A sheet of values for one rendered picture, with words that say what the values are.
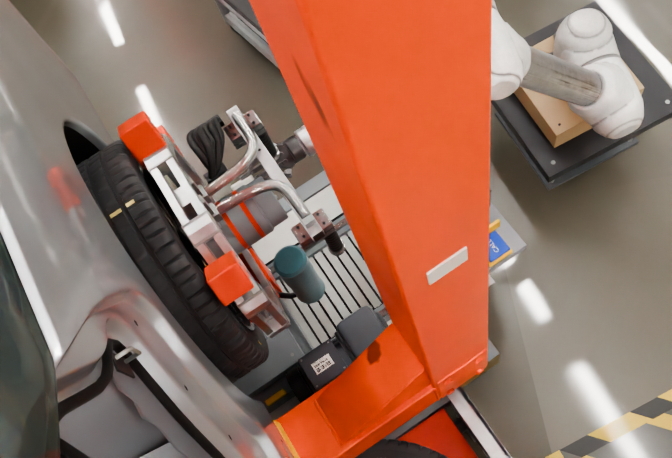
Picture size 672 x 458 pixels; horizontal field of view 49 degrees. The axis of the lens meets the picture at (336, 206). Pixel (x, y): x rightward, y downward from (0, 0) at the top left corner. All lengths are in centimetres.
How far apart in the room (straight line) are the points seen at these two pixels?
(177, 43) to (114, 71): 30
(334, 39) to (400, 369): 125
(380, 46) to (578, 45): 173
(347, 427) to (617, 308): 115
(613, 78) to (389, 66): 163
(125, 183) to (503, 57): 88
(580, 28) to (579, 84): 26
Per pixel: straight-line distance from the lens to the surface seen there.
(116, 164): 172
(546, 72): 195
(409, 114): 69
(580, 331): 261
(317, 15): 52
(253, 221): 183
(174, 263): 158
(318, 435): 189
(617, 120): 223
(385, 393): 176
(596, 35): 230
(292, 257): 194
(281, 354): 242
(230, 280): 156
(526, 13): 317
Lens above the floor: 252
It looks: 64 degrees down
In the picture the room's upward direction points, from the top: 25 degrees counter-clockwise
